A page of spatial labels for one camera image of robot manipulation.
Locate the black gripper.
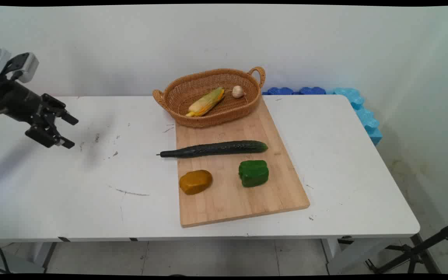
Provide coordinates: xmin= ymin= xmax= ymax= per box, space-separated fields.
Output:
xmin=0 ymin=80 xmax=79 ymax=150

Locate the dark green cucumber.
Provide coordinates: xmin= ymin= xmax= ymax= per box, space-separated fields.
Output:
xmin=156 ymin=140 xmax=269 ymax=159

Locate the white table leg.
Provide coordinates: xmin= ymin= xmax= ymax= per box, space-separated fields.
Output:
xmin=321 ymin=238 xmax=396 ymax=275
xmin=30 ymin=241 xmax=58 ymax=270

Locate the corn cob with husk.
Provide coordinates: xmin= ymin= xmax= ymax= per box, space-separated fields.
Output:
xmin=185 ymin=87 xmax=226 ymax=117

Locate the woven wicker basket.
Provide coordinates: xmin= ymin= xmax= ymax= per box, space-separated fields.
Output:
xmin=152 ymin=66 xmax=266 ymax=128

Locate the wooden cutting board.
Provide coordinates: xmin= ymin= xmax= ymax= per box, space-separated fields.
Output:
xmin=175 ymin=96 xmax=311 ymax=228

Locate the green bell pepper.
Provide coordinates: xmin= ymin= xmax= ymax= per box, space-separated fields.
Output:
xmin=238 ymin=160 xmax=270 ymax=188

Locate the dark blue foam mat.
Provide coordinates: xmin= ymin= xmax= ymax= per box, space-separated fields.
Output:
xmin=262 ymin=87 xmax=294 ymax=96
xmin=299 ymin=86 xmax=327 ymax=95

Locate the light blue foam mat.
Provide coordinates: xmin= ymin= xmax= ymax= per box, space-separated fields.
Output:
xmin=326 ymin=87 xmax=383 ymax=147

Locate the black tripod stand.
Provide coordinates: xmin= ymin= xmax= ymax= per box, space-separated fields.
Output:
xmin=339 ymin=220 xmax=448 ymax=275

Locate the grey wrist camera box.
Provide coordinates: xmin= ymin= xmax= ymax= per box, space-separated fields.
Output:
xmin=8 ymin=52 xmax=39 ymax=84

